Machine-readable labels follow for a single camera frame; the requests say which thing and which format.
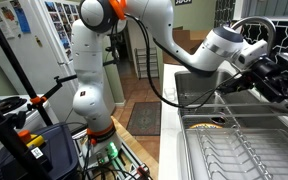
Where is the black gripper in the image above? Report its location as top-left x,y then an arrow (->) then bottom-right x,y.
249,55 -> 288,116

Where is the robot base box green light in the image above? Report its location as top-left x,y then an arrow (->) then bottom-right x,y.
95,139 -> 124,166

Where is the colourful painted ceramic plate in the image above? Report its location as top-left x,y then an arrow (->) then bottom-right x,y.
188,122 -> 224,130

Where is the brushed steel gooseneck faucet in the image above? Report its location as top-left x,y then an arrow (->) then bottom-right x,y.
230,16 -> 278,58

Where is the stainless steel sink basin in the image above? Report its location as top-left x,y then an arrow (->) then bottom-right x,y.
174,69 -> 288,130

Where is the clear plastic cup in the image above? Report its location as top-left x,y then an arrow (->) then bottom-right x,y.
163,86 -> 178,103

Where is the large brown cardboard box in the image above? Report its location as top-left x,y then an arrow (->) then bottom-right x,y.
162,27 -> 212,66

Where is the patterned floor rug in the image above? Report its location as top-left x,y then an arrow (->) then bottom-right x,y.
126,101 -> 162,137

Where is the wooden robot cart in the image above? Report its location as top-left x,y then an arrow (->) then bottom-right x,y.
71,115 -> 160,180

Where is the dark blue storage bin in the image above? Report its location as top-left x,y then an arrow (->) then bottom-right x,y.
0,121 -> 81,180

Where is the photo collage sheet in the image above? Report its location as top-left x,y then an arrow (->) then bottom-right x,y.
43,0 -> 92,62

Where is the white refrigerator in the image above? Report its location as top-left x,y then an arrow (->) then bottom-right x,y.
0,0 -> 96,132

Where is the orange clamp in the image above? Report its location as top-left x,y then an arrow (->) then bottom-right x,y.
29,95 -> 48,106

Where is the white kitchen stove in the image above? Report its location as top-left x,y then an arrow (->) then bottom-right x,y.
0,94 -> 60,168

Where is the yellow emergency stop box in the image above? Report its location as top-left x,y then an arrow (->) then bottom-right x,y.
16,129 -> 47,150

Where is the blue paper note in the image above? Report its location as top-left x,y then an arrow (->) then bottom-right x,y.
15,5 -> 32,34

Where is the black tripod pole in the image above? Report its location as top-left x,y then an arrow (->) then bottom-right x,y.
0,9 -> 55,127

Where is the white paper note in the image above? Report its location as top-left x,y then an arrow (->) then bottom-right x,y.
0,5 -> 15,40

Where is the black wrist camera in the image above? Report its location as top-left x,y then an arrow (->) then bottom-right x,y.
218,76 -> 252,95

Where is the metal wire plate rack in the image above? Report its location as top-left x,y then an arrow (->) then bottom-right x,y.
178,101 -> 288,180

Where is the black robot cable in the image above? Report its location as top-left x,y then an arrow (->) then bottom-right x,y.
124,13 -> 242,110

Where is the black wall sign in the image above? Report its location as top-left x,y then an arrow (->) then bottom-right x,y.
174,0 -> 194,6

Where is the black camera stand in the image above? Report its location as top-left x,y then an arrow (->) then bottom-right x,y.
0,92 -> 54,180

